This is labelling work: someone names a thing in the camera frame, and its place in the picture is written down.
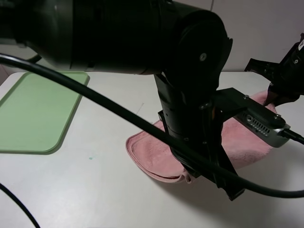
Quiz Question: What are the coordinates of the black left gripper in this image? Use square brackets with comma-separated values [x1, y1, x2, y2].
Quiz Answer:
[154, 75, 235, 178]

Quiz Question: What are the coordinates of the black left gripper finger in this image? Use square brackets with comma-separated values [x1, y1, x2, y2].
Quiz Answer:
[212, 163, 245, 201]

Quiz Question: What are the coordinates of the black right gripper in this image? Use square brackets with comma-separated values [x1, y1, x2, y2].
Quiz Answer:
[244, 33, 304, 106]

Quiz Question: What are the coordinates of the pink terry towel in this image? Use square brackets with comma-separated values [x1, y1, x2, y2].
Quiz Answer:
[125, 91, 277, 184]

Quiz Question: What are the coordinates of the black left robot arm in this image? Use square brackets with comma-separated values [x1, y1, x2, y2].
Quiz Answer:
[0, 0, 244, 200]

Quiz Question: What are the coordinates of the green plastic tray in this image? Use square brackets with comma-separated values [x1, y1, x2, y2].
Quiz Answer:
[0, 72, 82, 155]

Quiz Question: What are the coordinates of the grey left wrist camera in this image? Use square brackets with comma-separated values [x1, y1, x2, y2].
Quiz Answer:
[234, 95, 290, 148]

